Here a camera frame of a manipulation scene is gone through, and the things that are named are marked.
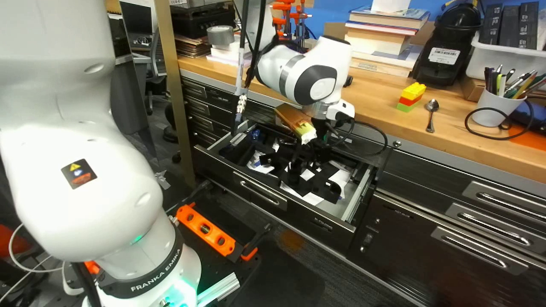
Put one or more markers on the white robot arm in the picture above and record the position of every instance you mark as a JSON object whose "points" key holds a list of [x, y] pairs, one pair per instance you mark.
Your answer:
{"points": [[79, 186]]}

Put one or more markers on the open grey tool drawer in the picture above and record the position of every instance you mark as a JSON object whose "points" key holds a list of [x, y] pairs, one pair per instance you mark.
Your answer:
{"points": [[320, 188]]}

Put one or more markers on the orange spirit level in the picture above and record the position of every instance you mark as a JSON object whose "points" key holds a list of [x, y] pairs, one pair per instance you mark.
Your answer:
{"points": [[214, 236]]}

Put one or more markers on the orange hex key set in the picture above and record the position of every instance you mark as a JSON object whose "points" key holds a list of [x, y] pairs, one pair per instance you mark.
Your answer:
{"points": [[289, 19]]}

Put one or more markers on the stacked toy blocks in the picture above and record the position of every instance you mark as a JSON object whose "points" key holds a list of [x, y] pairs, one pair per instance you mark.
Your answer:
{"points": [[410, 96]]}

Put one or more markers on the stack of books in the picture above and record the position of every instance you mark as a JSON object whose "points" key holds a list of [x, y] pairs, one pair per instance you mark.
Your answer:
{"points": [[385, 41]]}

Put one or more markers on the metal spoon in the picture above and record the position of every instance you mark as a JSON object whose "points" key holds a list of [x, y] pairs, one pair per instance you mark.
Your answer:
{"points": [[433, 108]]}

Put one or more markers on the black label printer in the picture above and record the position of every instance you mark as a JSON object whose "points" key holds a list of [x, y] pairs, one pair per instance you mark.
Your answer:
{"points": [[448, 50]]}

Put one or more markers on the white storage bin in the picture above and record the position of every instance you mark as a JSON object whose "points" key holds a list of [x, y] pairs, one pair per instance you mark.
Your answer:
{"points": [[511, 36]]}

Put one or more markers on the white pen cup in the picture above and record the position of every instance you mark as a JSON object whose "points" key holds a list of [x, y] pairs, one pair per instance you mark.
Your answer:
{"points": [[506, 97]]}

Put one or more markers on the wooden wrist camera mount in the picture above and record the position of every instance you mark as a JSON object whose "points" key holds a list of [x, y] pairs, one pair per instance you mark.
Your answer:
{"points": [[298, 121]]}

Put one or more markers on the grey duct tape roll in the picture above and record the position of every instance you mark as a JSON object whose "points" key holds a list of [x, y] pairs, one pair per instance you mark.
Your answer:
{"points": [[221, 34]]}

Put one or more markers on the wooden post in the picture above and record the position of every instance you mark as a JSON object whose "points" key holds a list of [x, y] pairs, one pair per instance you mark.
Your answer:
{"points": [[166, 31]]}

